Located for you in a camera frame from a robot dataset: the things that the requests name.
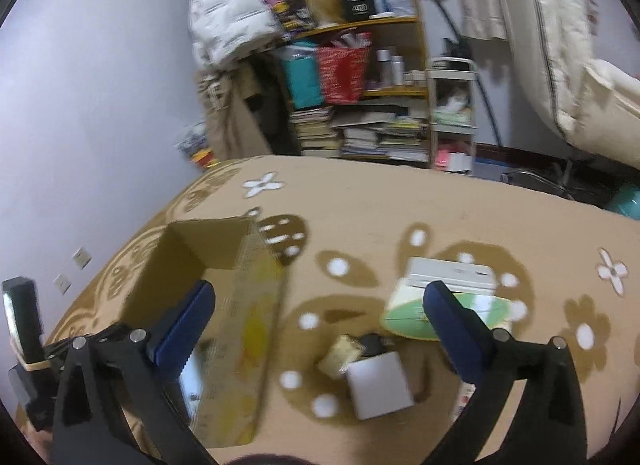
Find green oval pochacco brush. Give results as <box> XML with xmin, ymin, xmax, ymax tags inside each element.
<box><xmin>380</xmin><ymin>277</ymin><xmax>512</xmax><ymax>341</ymax></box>

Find beige hanging trousers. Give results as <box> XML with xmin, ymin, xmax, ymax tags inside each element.
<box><xmin>196</xmin><ymin>62</ymin><xmax>272</xmax><ymax>161</ymax></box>

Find cream office chair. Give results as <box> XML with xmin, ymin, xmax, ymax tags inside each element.
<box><xmin>502</xmin><ymin>0</ymin><xmax>639</xmax><ymax>167</ymax></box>

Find gold nfc smart card tag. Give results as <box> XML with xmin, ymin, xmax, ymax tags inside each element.
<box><xmin>317</xmin><ymin>335</ymin><xmax>364</xmax><ymax>381</ymax></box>

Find wall socket lower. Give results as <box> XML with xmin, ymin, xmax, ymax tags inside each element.
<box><xmin>53</xmin><ymin>273</ymin><xmax>72</xmax><ymax>295</ymax></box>

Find white tv remote control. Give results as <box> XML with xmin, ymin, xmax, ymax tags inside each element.
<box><xmin>451</xmin><ymin>381</ymin><xmax>476</xmax><ymax>422</ymax></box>

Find teal round fan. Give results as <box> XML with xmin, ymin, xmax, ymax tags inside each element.
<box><xmin>606</xmin><ymin>184</ymin><xmax>640</xmax><ymax>220</ymax></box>

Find white square card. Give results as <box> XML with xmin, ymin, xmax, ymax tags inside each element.
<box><xmin>346</xmin><ymin>351</ymin><xmax>414</xmax><ymax>421</ymax></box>

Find wall socket upper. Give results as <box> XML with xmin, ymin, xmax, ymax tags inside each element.
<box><xmin>73</xmin><ymin>247</ymin><xmax>92</xmax><ymax>269</ymax></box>

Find black box marked 40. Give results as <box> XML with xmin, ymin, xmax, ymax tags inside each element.
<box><xmin>341</xmin><ymin>0</ymin><xmax>376</xmax><ymax>22</ymax></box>

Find white puffer jacket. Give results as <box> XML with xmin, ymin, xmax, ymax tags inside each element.
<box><xmin>188</xmin><ymin>0</ymin><xmax>282</xmax><ymax>72</ymax></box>

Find cardboard box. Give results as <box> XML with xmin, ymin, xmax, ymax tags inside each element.
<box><xmin>120</xmin><ymin>217</ymin><xmax>284</xmax><ymax>449</ymax></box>

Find wooden bookshelf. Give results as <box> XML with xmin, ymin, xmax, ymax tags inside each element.
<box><xmin>274</xmin><ymin>0</ymin><xmax>430</xmax><ymax>168</ymax></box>

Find red gift bag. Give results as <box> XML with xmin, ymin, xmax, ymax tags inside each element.
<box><xmin>318</xmin><ymin>46</ymin><xmax>370</xmax><ymax>104</ymax></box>

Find white rolling cart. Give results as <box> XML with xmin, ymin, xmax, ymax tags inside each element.
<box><xmin>425</xmin><ymin>56</ymin><xmax>477</xmax><ymax>175</ymax></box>

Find beige floral carpet blanket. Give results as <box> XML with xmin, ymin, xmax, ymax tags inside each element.
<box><xmin>41</xmin><ymin>156</ymin><xmax>639</xmax><ymax>464</ymax></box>

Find wall socket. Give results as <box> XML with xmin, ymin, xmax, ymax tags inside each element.
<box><xmin>53</xmin><ymin>273</ymin><xmax>72</xmax><ymax>295</ymax></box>
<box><xmin>73</xmin><ymin>247</ymin><xmax>92</xmax><ymax>269</ymax></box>

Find bag of plush toys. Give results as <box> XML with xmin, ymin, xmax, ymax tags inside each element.
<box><xmin>175</xmin><ymin>121</ymin><xmax>217</xmax><ymax>170</ymax></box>

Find black round key fob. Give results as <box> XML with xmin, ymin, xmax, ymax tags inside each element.
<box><xmin>357</xmin><ymin>333</ymin><xmax>395</xmax><ymax>359</ymax></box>

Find stack of books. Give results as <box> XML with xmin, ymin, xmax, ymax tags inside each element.
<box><xmin>288</xmin><ymin>106</ymin><xmax>343</xmax><ymax>159</ymax></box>

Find teal storage bag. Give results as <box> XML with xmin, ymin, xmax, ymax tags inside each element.
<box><xmin>277</xmin><ymin>40</ymin><xmax>324</xmax><ymax>110</ymax></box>

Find white folding stand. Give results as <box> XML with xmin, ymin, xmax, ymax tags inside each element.
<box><xmin>406</xmin><ymin>257</ymin><xmax>498</xmax><ymax>295</ymax></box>

